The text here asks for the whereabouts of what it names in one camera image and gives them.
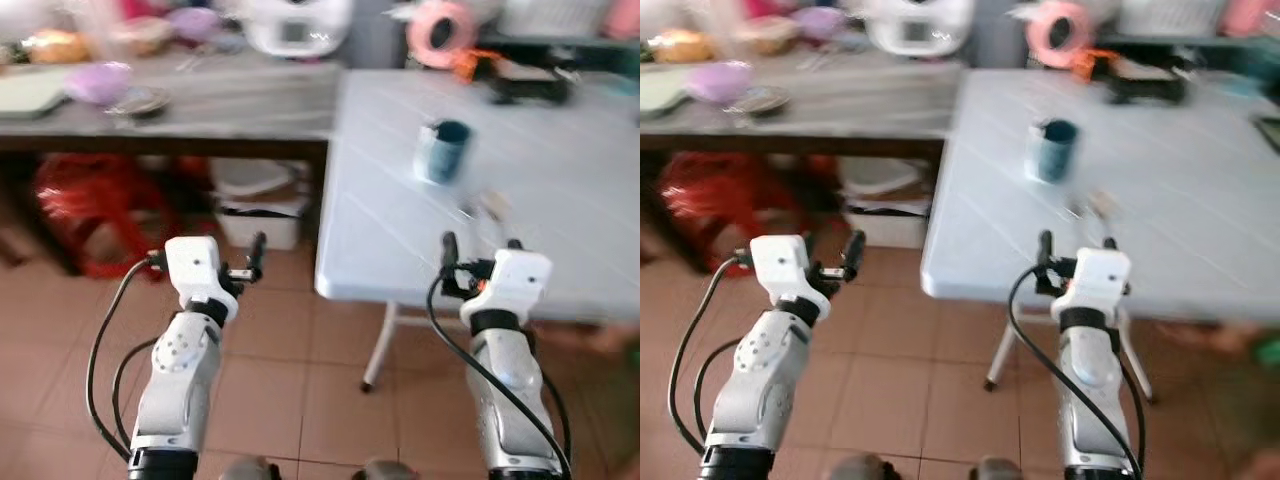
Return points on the small metal plate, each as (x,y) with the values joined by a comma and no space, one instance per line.
(142,100)
(765,100)

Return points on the white plastic cutting board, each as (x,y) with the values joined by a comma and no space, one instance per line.
(25,97)
(657,95)

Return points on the small orange object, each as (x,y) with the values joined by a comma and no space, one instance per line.
(470,66)
(1090,65)

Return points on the blue mug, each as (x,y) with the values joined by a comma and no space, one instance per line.
(1052,152)
(443,155)

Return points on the red plastic stool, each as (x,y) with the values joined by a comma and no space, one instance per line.
(715,195)
(95,195)

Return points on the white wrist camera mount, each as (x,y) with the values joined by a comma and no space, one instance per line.
(192,270)
(1095,282)
(515,285)
(780,268)

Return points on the white storage box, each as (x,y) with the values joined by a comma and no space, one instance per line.
(885,215)
(258,215)

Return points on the pink tape roll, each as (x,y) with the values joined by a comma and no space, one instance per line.
(1042,35)
(425,35)

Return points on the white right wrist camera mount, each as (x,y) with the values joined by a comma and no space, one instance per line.
(515,285)
(1095,282)

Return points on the large purple plastic bowl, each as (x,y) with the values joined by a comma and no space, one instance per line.
(718,82)
(98,83)

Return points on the grey right robot foot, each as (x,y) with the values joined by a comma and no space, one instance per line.
(392,471)
(996,470)

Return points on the small pale utensil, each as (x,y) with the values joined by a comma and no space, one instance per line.
(490,207)
(1097,206)

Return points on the clear plastic snack container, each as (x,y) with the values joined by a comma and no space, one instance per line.
(765,36)
(142,36)

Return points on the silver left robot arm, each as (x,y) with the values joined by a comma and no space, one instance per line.
(760,380)
(180,380)

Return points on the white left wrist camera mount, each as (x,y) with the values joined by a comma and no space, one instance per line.
(780,268)
(192,270)

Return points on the grey robot foot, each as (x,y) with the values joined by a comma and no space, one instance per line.
(996,470)
(392,471)
(860,468)
(250,470)

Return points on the white folding table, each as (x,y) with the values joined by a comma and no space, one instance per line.
(1180,170)
(560,150)

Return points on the grey left robot foot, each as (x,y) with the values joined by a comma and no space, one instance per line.
(250,470)
(860,468)

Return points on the white plastic basket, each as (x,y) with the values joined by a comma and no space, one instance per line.
(1170,16)

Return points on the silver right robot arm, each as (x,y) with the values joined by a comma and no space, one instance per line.
(510,390)
(1095,390)

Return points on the black device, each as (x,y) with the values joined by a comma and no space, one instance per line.
(530,90)
(1145,88)

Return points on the white rice cooker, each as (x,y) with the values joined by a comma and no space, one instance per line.
(920,25)
(295,25)

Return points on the small purple bowl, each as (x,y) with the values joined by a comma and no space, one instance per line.
(195,22)
(820,22)

